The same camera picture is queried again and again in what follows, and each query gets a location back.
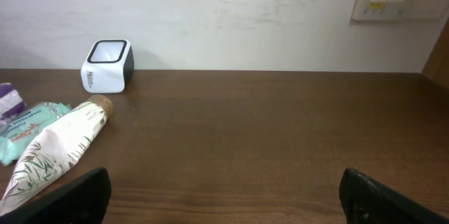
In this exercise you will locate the white floral cream tube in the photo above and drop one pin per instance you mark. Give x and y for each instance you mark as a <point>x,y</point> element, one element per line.
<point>55,151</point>

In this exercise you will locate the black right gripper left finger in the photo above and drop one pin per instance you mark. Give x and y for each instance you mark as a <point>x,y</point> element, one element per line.
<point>83,200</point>

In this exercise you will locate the teal wet wipes pack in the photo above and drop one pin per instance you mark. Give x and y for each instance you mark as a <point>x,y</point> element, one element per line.
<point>25,127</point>

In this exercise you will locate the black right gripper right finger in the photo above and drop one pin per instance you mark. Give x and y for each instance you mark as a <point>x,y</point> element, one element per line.
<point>365,200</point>

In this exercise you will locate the white barcode scanner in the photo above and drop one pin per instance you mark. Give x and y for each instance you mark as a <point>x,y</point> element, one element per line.
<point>108,67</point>

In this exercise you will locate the pink purple tissue pack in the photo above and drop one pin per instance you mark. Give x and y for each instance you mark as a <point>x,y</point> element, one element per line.
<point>12,103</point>

